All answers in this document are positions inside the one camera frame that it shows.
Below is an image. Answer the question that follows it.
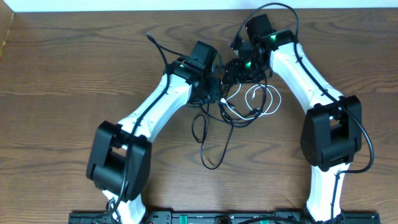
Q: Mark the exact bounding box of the white usb cable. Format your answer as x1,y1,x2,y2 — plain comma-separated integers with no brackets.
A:
219,83,282,121

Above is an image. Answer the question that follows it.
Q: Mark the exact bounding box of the black usb cable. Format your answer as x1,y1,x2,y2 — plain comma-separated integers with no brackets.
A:
191,79,269,170

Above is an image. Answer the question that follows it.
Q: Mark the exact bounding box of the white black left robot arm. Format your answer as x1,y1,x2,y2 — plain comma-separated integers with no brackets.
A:
86,41,221,223

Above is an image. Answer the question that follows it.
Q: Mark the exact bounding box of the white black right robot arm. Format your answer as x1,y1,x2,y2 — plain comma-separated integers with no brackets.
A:
223,14,362,223

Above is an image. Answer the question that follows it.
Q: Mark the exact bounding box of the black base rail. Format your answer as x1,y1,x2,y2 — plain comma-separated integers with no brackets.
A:
68,210,382,224

